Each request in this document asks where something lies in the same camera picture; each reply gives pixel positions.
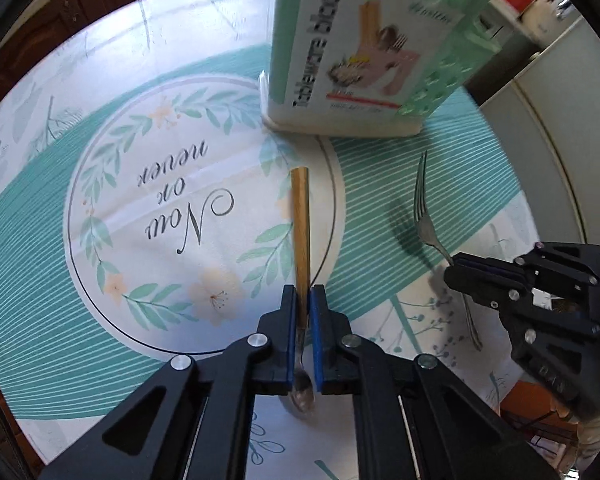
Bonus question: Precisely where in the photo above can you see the teal printed tablecloth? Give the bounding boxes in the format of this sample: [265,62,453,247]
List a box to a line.
[0,0,541,480]

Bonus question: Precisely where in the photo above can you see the wooden-handled spoon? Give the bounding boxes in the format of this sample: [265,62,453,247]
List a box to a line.
[287,167,317,415]

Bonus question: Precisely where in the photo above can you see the white refrigerator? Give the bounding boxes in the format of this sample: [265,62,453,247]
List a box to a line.
[480,12,600,281]

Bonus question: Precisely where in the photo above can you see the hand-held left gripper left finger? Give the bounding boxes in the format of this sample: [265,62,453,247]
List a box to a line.
[37,284,299,480]

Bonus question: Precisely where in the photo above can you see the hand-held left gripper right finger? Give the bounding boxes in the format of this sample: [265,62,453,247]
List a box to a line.
[309,284,563,480]

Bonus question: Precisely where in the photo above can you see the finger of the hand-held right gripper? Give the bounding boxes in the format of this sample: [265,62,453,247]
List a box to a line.
[443,261,527,311]
[451,252,527,287]

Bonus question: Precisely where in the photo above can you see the steel fork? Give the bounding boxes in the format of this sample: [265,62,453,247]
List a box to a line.
[411,150,484,352]

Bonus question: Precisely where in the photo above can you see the green plastic utensil holder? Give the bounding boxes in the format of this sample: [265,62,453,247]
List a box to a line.
[259,0,503,138]

